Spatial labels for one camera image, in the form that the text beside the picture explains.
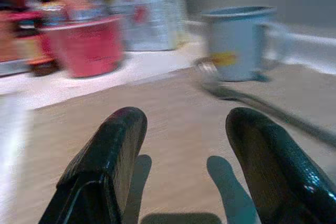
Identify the red plastic bowl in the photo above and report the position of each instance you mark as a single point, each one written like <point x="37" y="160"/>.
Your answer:
<point x="86" y="48"/>

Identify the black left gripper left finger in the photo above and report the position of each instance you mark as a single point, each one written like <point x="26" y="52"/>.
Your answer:
<point x="99" y="161"/>

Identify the beige woven placemat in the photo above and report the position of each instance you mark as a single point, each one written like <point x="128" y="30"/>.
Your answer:
<point x="178" y="119"/>

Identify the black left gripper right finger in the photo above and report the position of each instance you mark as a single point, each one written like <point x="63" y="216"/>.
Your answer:
<point x="278" y="171"/>

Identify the silver metal fork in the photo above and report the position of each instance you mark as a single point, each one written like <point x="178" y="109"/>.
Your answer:
<point x="262" y="106"/>

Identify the blue-grey mug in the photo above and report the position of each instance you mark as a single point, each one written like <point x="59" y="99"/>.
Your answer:
<point x="236" y="40"/>

